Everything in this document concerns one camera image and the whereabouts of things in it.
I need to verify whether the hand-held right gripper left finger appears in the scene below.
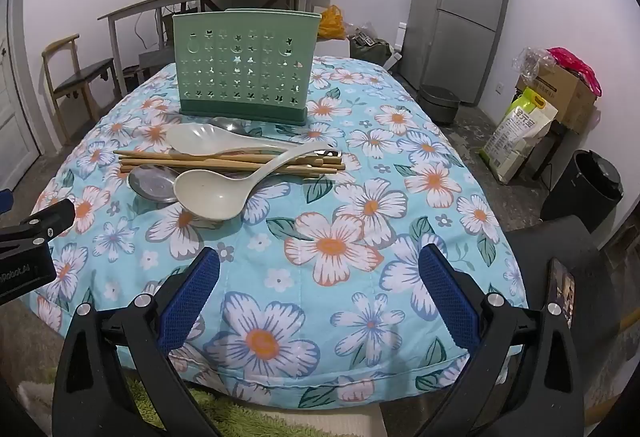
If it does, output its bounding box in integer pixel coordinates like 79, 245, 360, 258
52, 247, 223, 437

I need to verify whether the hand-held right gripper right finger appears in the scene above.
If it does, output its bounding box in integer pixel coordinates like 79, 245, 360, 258
417, 242, 586, 437

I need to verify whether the white plastic ladle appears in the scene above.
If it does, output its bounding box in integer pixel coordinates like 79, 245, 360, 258
173, 142, 335, 222

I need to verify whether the round metal spoon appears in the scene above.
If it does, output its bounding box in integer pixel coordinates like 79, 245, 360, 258
127, 165, 183, 204

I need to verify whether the pile of wooden chopsticks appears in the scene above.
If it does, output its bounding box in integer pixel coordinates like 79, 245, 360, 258
113, 148, 347, 178

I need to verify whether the white scalloped rice spoon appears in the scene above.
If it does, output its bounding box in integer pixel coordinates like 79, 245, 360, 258
166, 123, 313, 156

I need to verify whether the green plastic utensil holder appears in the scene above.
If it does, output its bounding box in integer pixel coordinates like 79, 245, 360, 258
171, 8, 322, 126

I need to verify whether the white panel door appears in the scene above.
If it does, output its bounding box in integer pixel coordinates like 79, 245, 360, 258
0, 0, 41, 190

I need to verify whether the black chair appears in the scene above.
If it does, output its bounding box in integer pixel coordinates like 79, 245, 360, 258
505, 217, 608, 318

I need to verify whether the black smartphone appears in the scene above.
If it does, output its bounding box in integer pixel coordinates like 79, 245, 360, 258
546, 258, 576, 330

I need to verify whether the floral light blue blanket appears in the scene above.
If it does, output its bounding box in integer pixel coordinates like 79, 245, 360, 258
27, 54, 531, 413

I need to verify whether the green shaggy rug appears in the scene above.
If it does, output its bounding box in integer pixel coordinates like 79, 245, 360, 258
20, 357, 281, 437

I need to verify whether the wooden chair with dark seat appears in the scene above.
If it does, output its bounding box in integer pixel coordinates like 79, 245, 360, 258
41, 34, 117, 148

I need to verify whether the black trash bin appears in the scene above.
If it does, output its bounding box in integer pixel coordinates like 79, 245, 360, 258
540, 149, 625, 233

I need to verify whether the white and green rice bag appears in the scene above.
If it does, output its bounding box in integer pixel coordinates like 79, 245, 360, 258
479, 87, 559, 185

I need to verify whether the dark stool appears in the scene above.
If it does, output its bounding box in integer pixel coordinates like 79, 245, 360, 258
122, 48, 176, 90

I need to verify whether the black rice cooker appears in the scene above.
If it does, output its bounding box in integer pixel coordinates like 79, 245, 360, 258
416, 84, 461, 126

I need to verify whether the large cardboard box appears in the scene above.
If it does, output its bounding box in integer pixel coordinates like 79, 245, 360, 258
515, 62, 598, 132

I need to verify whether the clear plastic bag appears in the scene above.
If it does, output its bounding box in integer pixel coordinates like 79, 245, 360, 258
511, 46, 556, 78

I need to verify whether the dark green bag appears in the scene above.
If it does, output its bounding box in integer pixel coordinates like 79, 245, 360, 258
348, 37, 393, 66

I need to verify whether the pink plastic bag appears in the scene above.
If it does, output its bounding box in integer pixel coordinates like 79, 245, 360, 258
547, 47, 602, 95

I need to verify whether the silver refrigerator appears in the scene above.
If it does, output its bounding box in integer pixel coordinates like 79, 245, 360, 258
399, 0, 514, 106

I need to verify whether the yellow plastic bag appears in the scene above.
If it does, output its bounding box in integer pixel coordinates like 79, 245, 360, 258
318, 5, 347, 40

